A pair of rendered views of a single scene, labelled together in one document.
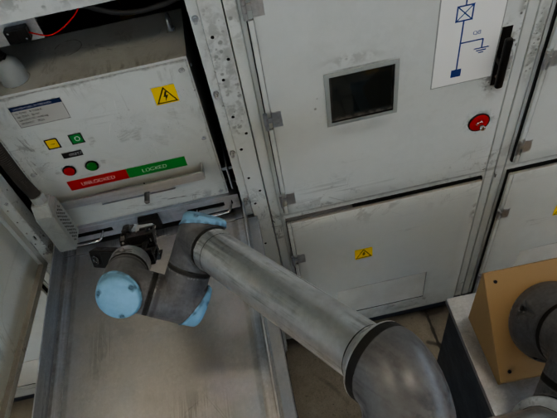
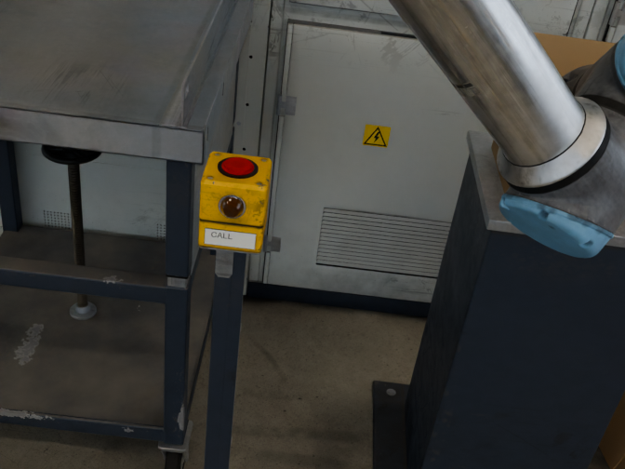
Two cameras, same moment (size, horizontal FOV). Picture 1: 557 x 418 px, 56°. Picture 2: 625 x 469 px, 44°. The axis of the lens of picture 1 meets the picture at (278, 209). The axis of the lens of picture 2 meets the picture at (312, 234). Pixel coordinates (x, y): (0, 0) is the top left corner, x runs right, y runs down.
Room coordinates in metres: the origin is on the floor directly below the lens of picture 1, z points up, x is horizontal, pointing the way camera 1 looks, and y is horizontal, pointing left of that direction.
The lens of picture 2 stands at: (-0.70, -0.11, 1.37)
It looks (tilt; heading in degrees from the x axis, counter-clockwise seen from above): 34 degrees down; 359
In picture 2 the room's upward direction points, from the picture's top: 8 degrees clockwise
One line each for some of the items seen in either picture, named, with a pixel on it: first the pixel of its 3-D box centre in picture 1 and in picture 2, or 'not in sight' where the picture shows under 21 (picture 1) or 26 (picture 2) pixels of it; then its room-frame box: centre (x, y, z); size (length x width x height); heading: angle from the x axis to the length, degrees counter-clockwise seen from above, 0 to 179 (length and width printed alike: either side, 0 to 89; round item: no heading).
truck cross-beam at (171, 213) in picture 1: (150, 213); not in sight; (1.05, 0.38, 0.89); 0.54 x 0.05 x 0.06; 91
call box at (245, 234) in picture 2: not in sight; (235, 202); (0.13, -0.02, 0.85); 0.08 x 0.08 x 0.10; 1
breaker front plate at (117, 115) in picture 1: (118, 157); not in sight; (1.03, 0.38, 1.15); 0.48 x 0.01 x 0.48; 91
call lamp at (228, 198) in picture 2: not in sight; (231, 208); (0.09, -0.02, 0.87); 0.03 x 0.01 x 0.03; 91
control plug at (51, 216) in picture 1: (55, 221); not in sight; (0.96, 0.59, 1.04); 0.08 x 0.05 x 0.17; 1
